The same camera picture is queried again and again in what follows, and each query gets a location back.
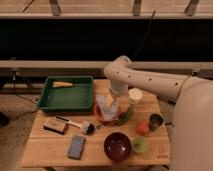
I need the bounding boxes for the green small cup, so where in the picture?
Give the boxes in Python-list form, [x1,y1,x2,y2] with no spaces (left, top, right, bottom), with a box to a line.
[132,136,148,154]

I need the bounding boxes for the brown wooden block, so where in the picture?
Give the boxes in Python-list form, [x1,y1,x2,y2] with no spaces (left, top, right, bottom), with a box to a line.
[43,118,68,135]

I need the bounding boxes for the white plastic cup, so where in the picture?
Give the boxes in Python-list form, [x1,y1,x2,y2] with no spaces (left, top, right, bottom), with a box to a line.
[128,88,143,106]

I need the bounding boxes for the wooden table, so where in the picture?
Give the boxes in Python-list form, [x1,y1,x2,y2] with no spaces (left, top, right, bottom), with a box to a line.
[20,78,174,168]

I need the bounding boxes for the green plastic tray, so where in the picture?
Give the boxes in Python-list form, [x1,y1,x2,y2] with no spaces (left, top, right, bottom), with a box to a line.
[38,76,93,113]

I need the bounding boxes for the dark maroon bowl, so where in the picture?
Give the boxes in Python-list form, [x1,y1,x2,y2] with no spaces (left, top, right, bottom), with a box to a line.
[104,132,132,162]

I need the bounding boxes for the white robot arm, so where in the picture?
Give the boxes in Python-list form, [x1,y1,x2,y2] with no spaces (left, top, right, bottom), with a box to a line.
[103,56,213,171]

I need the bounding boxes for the red tomato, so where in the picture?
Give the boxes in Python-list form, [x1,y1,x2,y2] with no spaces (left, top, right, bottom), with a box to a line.
[136,121,149,136]

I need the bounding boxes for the black cable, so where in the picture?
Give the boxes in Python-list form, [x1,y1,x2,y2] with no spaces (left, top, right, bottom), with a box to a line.
[131,9,157,62]

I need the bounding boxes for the yellow corn cob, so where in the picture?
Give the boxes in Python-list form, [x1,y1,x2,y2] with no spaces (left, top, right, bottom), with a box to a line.
[53,81,74,88]

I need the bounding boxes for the blue sponge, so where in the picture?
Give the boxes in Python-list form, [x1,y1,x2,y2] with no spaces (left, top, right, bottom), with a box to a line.
[68,135,86,160]

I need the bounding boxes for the metal cup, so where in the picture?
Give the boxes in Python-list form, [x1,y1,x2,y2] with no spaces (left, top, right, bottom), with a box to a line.
[148,114,163,131]

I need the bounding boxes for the green cucumber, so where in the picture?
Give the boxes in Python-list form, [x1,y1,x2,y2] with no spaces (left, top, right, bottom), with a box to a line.
[116,107,133,125]

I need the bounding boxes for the orange red bowl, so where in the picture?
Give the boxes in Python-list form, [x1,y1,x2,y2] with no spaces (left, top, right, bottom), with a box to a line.
[93,104,121,123]

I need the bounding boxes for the light blue towel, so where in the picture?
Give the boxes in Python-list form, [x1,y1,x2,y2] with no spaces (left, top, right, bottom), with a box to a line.
[96,95,118,119]

